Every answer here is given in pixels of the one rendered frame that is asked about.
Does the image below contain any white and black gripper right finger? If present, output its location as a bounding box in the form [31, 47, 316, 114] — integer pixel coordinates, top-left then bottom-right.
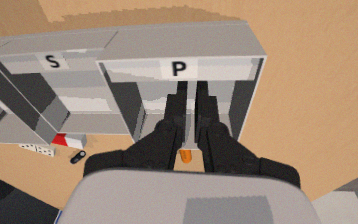
[195, 81, 301, 189]

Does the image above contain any red and white eraser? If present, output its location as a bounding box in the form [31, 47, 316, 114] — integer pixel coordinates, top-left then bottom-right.
[52, 133, 87, 149]

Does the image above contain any black battery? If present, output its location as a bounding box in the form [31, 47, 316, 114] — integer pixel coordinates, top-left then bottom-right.
[70, 151, 86, 165]

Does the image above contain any white domino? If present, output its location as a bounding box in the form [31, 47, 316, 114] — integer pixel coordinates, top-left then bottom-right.
[19, 144, 56, 157]

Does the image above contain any orange battery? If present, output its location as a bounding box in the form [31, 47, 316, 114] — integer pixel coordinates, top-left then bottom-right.
[179, 150, 192, 163]

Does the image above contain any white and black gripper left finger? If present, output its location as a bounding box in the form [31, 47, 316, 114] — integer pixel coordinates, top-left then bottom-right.
[83, 81, 188, 177]

